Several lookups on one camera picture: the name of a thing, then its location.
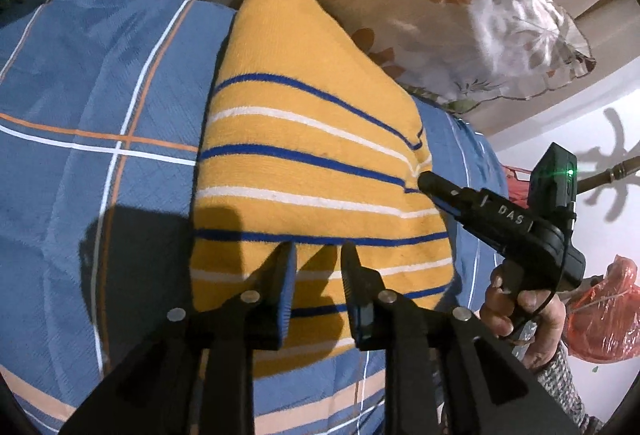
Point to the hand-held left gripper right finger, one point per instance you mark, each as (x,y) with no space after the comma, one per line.
(357,310)

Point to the yellow striped sweater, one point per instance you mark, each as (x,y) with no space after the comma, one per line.
(300,125)

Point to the person's right forearm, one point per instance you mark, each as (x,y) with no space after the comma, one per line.
(565,390)

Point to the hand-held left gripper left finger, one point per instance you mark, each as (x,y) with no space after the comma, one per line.
(286,295)

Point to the beige upholstered headboard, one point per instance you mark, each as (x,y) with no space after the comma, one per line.
(575,75)

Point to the red plastic bag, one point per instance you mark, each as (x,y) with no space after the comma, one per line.
(605,315)

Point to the blue plaid bedsheet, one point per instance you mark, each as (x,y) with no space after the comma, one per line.
(75,195)

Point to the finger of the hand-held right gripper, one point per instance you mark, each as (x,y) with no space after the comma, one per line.
(447,196)

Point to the person's right hand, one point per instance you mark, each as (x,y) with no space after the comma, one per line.
(547,325)

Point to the dark metal rod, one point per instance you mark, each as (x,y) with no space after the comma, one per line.
(612,174)

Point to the white pillow with leaf print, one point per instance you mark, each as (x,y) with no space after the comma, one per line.
(475,15)

